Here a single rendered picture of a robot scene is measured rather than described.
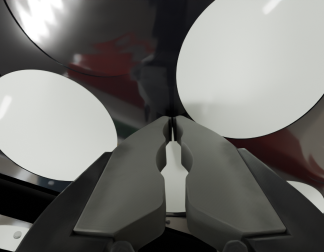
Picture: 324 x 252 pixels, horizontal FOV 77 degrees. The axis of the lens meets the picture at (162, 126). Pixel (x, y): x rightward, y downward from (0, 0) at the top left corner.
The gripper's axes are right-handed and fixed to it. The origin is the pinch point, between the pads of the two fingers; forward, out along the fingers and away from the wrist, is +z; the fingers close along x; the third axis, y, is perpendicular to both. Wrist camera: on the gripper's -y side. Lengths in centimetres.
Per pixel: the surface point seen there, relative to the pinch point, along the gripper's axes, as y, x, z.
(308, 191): 8.9, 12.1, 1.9
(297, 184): 7.9, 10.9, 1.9
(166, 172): 6.2, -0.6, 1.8
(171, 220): 12.9, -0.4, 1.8
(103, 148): 3.5, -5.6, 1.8
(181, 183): 7.5, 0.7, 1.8
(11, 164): 4.9, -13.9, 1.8
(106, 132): 1.9, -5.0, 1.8
